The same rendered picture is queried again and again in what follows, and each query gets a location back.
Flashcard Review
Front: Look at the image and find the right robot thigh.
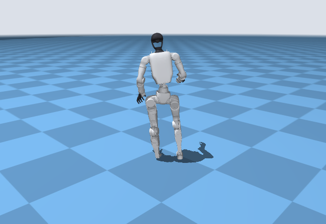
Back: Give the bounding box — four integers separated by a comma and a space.
169, 95, 180, 129

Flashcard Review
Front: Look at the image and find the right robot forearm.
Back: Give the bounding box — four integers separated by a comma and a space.
176, 77, 186, 83

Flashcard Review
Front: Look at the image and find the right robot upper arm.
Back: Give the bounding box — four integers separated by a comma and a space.
170, 52, 186, 79

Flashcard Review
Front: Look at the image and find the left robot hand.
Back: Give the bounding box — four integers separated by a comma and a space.
137, 94, 146, 104

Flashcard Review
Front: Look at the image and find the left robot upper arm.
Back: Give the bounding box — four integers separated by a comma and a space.
137, 55, 149, 84

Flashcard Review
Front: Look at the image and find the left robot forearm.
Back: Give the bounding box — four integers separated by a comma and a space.
137, 83, 145, 97

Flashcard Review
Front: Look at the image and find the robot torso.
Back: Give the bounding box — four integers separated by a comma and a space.
149, 51, 173, 104

